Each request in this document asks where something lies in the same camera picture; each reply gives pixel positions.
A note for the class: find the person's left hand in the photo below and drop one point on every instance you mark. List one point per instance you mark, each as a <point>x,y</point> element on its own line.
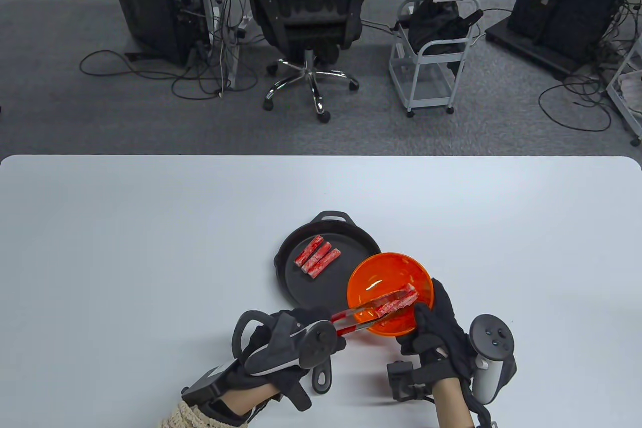
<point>311,314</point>

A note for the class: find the person's right hand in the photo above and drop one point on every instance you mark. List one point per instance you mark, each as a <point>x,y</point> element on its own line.
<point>436,327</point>

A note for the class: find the black cast iron pan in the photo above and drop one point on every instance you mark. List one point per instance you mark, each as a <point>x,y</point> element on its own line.
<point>301,292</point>

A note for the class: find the red white crab stick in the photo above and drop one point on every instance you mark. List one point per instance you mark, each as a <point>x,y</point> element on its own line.
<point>309,251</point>
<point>396,306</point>
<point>325,263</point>
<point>316,257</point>
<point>401,293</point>

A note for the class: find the orange plastic bowl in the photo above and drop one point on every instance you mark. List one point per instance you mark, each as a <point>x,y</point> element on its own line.
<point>391,267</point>

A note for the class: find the person's right forearm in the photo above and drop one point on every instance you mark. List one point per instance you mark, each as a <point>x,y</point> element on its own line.
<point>451,408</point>

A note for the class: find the person's left forearm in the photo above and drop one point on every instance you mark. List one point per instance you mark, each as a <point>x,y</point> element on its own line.
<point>246,398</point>

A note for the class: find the grey handheld controller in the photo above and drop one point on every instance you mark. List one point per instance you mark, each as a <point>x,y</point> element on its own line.
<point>318,345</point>
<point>491,337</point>

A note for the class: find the black wrist sensor box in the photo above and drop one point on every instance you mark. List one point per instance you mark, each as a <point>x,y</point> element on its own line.
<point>205,383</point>

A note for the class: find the white rolling cart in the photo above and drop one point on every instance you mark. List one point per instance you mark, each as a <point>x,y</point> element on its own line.
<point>412,82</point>

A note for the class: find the white desk leg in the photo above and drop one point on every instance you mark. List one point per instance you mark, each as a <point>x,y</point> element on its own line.
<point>229,66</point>

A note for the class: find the white power strip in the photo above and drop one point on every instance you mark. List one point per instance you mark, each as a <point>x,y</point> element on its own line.
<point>246,21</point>

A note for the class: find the black bag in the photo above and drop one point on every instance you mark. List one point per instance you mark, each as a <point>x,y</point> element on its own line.
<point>436,26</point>

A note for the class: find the white metal rack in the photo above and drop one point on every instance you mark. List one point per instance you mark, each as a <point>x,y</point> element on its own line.
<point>633,89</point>

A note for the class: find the black computer tower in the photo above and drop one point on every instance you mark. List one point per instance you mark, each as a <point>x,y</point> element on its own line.
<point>145,1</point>

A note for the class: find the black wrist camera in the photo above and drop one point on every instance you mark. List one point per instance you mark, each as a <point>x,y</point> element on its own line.
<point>401,378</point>

